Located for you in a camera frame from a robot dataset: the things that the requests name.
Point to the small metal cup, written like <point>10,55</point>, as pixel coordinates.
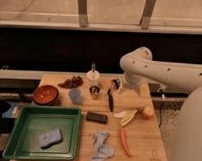
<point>94,92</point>

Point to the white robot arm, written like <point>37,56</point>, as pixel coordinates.
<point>187,142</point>

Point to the blue plastic cup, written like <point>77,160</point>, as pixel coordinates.
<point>75,95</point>

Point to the black rectangular block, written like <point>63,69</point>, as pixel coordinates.
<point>95,117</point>

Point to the yellow banana peel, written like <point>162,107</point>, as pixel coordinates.
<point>125,116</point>

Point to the yellow apple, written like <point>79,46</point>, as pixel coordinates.
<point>147,112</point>

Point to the red wooden bowl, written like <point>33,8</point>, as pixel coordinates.
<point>45,95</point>

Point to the orange carrot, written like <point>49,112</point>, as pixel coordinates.
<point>123,137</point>

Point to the crumpled blue cloth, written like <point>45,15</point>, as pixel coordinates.
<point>101,150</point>

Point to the blue sponge in tray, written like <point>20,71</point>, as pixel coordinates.
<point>50,138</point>

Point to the green plastic tray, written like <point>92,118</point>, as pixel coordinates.
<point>33,122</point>

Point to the black handled kitchen tool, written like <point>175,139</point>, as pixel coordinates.
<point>115,84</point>

